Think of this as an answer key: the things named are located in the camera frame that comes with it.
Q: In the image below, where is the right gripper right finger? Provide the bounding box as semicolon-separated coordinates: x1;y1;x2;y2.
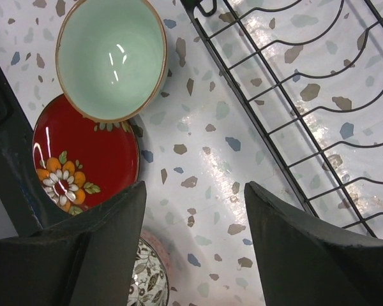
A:
244;181;383;305

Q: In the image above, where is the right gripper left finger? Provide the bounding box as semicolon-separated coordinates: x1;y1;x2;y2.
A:
0;181;147;305

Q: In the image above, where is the leaf patterned bowl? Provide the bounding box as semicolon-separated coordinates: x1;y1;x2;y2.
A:
127;238;169;306

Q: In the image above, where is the red floral plate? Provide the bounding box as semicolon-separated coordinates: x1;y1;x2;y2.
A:
33;94;140;215

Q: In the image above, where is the black wire dish rack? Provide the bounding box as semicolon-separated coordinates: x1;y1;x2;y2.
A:
183;1;383;239

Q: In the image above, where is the celadon green bowl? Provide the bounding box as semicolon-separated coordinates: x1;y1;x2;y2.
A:
55;1;169;123

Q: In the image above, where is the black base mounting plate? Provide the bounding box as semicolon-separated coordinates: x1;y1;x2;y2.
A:
0;67;69;238

